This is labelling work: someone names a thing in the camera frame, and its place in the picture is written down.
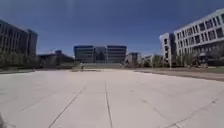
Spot blue glass building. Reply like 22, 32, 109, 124
73, 44, 128, 65

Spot small grey building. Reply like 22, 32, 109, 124
125, 51, 142, 67

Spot pale stone paved plaza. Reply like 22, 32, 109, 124
0, 68, 224, 128

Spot low dark building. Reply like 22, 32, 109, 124
37, 49, 76, 67

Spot row of bare trees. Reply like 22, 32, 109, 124
141, 49, 224, 69

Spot brown ground strip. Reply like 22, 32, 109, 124
133, 66, 224, 82

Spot white grid-window building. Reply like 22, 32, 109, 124
159, 8, 224, 66

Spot dark grey office building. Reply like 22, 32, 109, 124
0, 19, 39, 60

